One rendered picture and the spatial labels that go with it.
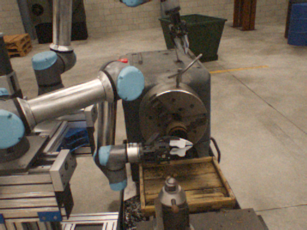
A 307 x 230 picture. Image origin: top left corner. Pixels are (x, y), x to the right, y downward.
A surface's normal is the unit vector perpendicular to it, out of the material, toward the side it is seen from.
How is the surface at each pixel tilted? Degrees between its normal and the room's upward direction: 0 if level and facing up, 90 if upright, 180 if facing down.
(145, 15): 90
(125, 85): 89
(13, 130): 91
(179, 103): 90
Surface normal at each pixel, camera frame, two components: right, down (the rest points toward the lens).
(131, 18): 0.11, 0.42
